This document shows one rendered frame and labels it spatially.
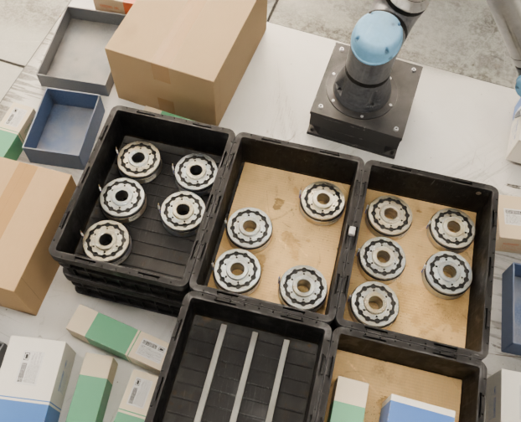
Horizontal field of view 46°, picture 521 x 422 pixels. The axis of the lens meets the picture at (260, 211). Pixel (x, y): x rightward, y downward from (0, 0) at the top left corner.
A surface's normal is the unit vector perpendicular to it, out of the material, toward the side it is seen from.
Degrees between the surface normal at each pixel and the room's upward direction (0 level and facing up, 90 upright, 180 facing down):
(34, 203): 0
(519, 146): 90
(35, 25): 0
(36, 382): 0
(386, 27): 10
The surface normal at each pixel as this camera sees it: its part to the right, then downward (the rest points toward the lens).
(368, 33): -0.03, -0.33
